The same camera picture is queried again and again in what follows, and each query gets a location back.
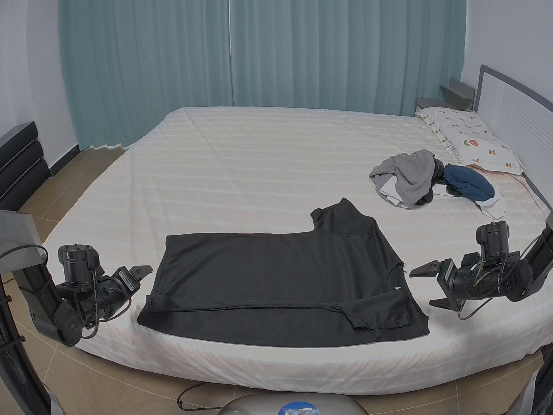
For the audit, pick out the black T-shirt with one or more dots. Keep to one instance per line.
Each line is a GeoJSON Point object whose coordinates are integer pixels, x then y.
{"type": "Point", "coordinates": [268, 283]}

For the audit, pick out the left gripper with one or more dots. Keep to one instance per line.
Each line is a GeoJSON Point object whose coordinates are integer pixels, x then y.
{"type": "Point", "coordinates": [113, 294]}

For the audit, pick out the white printed pillow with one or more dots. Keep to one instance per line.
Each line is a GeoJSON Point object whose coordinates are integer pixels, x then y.
{"type": "Point", "coordinates": [471, 134]}

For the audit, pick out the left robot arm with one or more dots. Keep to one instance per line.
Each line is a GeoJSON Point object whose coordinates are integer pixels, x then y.
{"type": "Point", "coordinates": [43, 301]}

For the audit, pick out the black chest of drawers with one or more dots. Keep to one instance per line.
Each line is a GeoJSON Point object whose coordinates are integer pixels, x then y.
{"type": "Point", "coordinates": [21, 162]}

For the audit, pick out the grey bedside table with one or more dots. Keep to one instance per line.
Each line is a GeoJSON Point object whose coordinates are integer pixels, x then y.
{"type": "Point", "coordinates": [456, 89]}

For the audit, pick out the bed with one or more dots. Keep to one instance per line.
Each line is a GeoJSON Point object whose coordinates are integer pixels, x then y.
{"type": "Point", "coordinates": [259, 167]}

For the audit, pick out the dark blue garment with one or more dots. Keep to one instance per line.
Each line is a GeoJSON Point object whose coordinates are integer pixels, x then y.
{"type": "Point", "coordinates": [468, 182]}

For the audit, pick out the blue-green curtain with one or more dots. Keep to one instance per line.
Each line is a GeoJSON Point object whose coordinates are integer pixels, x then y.
{"type": "Point", "coordinates": [345, 41]}
{"type": "Point", "coordinates": [147, 50]}

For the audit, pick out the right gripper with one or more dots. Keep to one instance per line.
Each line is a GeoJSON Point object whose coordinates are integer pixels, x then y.
{"type": "Point", "coordinates": [462, 281]}

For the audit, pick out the black garment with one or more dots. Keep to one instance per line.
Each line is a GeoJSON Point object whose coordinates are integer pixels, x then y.
{"type": "Point", "coordinates": [438, 173]}

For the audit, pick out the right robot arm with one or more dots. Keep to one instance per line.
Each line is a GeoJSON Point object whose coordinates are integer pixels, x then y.
{"type": "Point", "coordinates": [518, 275]}

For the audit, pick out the white garment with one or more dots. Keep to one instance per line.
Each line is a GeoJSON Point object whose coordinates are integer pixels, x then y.
{"type": "Point", "coordinates": [494, 205]}
{"type": "Point", "coordinates": [391, 193]}

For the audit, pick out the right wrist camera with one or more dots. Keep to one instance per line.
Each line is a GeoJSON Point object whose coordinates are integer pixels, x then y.
{"type": "Point", "coordinates": [471, 260]}

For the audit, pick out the grey knitted garment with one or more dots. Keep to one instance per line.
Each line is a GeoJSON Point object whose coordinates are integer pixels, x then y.
{"type": "Point", "coordinates": [412, 173]}

